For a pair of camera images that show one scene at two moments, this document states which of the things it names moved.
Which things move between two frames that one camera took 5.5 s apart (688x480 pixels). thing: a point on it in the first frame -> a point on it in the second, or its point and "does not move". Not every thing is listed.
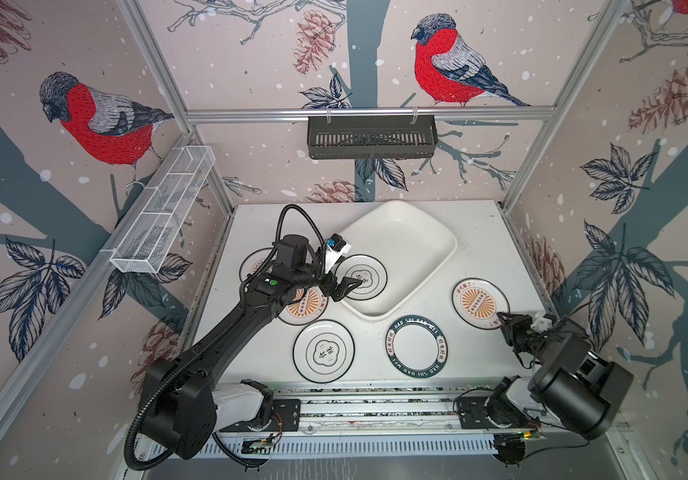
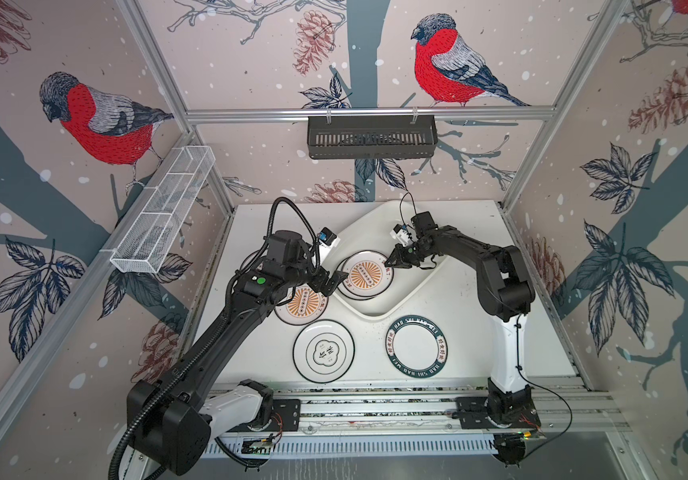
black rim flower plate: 369,269 does not move
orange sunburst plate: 477,301 -> 368,276
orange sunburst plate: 310,306 does not move
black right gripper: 512,327 -> 402,258
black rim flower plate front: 323,351 does not move
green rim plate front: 416,346 does not move
